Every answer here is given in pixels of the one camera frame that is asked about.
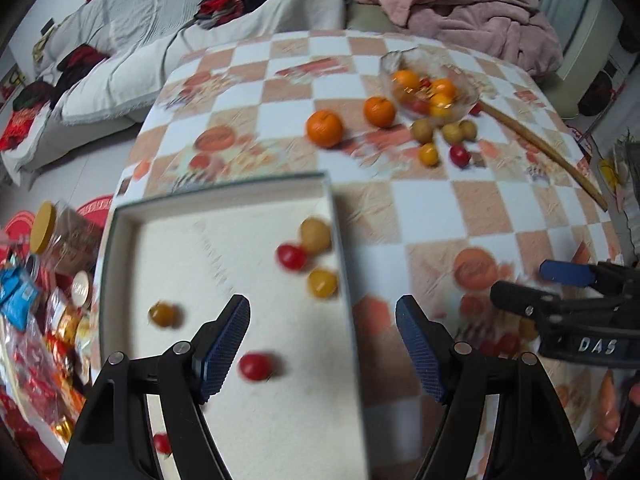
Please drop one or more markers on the white shallow box tray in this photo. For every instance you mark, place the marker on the white shallow box tray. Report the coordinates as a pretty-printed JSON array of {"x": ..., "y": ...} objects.
[{"x": 193, "y": 278}]

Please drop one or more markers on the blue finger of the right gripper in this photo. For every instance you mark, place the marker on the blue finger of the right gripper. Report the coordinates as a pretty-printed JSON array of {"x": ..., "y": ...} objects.
[
  {"x": 518, "y": 299},
  {"x": 567, "y": 273}
]

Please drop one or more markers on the large orange mandarin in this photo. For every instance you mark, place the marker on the large orange mandarin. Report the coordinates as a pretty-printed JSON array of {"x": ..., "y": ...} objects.
[{"x": 325, "y": 129}]

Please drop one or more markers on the white sofa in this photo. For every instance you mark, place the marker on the white sofa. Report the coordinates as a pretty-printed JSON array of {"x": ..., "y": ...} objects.
[{"x": 144, "y": 40}]

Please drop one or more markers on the blue snack packet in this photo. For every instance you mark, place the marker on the blue snack packet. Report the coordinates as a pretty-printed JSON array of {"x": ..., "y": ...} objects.
[{"x": 19, "y": 296}]

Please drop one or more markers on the pink blanket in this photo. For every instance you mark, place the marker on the pink blanket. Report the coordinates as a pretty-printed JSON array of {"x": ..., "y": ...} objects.
[{"x": 516, "y": 31}]

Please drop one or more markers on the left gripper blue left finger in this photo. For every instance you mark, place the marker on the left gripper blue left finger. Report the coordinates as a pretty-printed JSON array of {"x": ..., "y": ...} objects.
[{"x": 215, "y": 346}]

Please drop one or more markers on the red snack packets pile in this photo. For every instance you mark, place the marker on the red snack packets pile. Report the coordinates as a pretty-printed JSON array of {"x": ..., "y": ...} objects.
[{"x": 42, "y": 364}]

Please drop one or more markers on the yellow cherry tomato pair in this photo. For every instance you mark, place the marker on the yellow cherry tomato pair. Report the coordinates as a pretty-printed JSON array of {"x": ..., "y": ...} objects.
[{"x": 322, "y": 283}]

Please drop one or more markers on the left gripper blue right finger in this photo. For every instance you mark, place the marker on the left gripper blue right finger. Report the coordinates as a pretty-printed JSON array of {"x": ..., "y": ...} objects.
[{"x": 428, "y": 345}]

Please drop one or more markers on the clear glass fruit bowl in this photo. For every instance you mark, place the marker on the clear glass fruit bowl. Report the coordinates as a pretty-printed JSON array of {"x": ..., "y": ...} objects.
[{"x": 421, "y": 86}]

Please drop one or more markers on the brown longan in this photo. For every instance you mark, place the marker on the brown longan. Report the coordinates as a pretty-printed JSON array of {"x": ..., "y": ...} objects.
[
  {"x": 468, "y": 130},
  {"x": 315, "y": 236},
  {"x": 422, "y": 131},
  {"x": 452, "y": 134}
]

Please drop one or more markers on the checkered patterned tablecloth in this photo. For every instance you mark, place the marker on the checkered patterned tablecloth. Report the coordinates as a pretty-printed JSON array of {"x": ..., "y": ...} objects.
[{"x": 443, "y": 233}]

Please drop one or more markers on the jar with yellow lid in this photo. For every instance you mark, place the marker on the jar with yellow lid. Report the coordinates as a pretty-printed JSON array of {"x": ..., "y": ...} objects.
[{"x": 64, "y": 240}]

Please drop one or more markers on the long wooden stick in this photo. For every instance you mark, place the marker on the long wooden stick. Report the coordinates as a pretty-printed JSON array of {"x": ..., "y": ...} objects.
[{"x": 544, "y": 147}]

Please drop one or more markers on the red cherry tomato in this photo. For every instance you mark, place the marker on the red cherry tomato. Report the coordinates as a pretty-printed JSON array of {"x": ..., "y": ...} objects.
[
  {"x": 459, "y": 155},
  {"x": 162, "y": 444}
]

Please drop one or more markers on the red tomato behind bowl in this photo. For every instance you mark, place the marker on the red tomato behind bowl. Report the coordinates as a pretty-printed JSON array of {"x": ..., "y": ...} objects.
[{"x": 476, "y": 109}]

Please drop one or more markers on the yellow cherry tomato on table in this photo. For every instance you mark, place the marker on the yellow cherry tomato on table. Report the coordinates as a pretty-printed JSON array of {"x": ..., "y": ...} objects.
[{"x": 428, "y": 155}]

